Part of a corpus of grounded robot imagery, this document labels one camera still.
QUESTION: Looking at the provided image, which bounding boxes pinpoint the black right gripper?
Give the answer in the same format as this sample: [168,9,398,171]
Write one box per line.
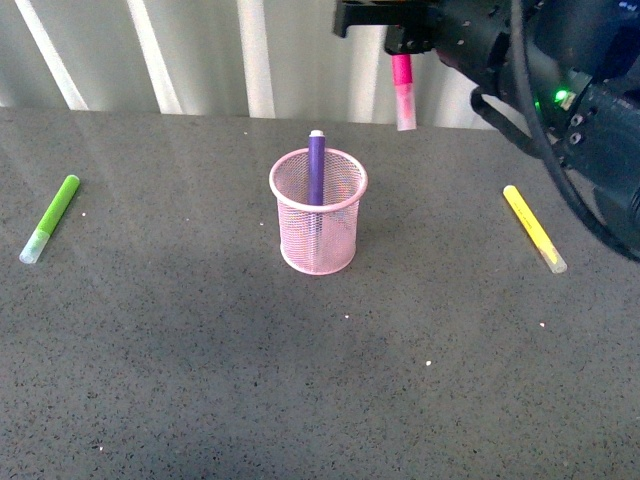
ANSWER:
[333,0,505,80]

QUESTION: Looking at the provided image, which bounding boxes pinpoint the pink highlighter pen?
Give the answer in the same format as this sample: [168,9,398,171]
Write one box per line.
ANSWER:
[391,54,417,131]

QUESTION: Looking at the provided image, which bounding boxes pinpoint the purple highlighter pen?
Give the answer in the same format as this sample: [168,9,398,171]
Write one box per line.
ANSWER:
[308,130,325,206]

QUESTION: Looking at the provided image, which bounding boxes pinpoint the pink mesh cup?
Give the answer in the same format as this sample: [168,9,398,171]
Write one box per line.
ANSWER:
[269,148,368,275]

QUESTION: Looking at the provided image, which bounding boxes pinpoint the yellow highlighter pen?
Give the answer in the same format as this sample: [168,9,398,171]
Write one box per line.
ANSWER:
[503,185,567,274]

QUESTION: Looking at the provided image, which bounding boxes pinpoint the white pleated curtain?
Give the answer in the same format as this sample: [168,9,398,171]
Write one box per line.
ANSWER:
[0,0,506,131]

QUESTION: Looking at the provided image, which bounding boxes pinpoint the green highlighter pen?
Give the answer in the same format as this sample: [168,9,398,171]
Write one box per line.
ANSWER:
[19,174,80,265]

